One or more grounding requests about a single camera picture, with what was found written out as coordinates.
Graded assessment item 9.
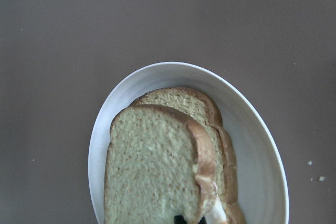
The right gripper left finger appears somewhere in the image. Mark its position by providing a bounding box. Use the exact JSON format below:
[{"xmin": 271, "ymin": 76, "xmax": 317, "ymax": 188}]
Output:
[{"xmin": 174, "ymin": 215, "xmax": 185, "ymax": 224}]

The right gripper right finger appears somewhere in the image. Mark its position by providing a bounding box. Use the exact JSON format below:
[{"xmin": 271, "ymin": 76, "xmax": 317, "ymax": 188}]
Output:
[{"xmin": 198, "ymin": 217, "xmax": 206, "ymax": 224}]

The bread slice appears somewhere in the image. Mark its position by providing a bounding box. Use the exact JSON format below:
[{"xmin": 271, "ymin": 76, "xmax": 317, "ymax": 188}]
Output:
[
  {"xmin": 131, "ymin": 87, "xmax": 246, "ymax": 223},
  {"xmin": 104, "ymin": 105, "xmax": 227, "ymax": 223}
]

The white oval plate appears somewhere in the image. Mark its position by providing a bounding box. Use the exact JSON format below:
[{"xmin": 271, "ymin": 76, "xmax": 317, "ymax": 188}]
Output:
[{"xmin": 88, "ymin": 62, "xmax": 289, "ymax": 223}]

